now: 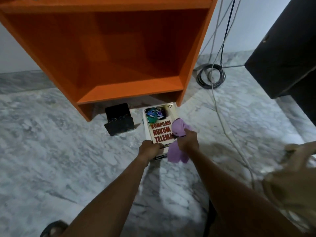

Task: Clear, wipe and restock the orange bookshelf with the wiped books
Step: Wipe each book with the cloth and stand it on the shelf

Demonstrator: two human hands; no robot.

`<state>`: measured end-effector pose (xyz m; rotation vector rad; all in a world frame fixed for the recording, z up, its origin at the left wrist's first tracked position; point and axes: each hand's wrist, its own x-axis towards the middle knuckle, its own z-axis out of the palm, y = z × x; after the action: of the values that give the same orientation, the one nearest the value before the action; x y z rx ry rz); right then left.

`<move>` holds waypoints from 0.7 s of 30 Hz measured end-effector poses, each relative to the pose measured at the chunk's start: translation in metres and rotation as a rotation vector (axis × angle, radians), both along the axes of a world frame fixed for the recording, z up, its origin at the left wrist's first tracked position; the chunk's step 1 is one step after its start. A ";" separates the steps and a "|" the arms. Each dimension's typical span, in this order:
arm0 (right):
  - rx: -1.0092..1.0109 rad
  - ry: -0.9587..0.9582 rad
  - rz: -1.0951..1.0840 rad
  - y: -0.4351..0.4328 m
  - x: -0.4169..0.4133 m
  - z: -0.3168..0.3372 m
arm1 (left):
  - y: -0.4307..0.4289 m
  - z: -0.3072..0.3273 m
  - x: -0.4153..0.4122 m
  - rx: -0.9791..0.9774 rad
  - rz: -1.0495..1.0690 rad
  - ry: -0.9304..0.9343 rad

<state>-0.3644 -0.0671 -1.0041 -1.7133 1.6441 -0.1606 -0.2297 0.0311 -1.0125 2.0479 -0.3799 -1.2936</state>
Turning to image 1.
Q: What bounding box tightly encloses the dark brown cabinet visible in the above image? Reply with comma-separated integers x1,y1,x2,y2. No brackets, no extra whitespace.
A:
244,0,316,127

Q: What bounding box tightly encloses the person's sandalled left foot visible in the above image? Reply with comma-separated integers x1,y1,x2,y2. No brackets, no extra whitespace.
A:
39,219,69,237

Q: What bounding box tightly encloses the cream red-titled cover book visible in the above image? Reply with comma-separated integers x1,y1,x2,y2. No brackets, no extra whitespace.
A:
142,102,184,161

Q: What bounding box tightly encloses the person's left hand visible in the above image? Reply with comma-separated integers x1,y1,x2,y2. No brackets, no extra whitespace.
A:
137,140,165,167

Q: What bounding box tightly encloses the person's right hand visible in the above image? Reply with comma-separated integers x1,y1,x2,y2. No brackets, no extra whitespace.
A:
176,128,200,154

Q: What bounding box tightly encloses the person's right forearm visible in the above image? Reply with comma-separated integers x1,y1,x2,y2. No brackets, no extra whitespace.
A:
189,146,303,237

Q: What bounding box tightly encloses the black display stand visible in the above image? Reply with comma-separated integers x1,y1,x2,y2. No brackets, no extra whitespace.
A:
104,103,136,137

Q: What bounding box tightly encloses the purple cleaning cloth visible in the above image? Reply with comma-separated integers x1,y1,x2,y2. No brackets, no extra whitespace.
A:
167,118,194,164

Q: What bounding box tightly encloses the person's left forearm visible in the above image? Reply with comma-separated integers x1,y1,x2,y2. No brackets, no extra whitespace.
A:
59,156,150,237

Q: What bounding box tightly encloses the coiled black cable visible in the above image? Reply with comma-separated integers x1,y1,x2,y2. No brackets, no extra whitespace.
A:
196,0,238,90
198,0,256,190

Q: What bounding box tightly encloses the orange wooden bookshelf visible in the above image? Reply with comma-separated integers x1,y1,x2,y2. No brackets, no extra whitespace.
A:
0,0,219,122

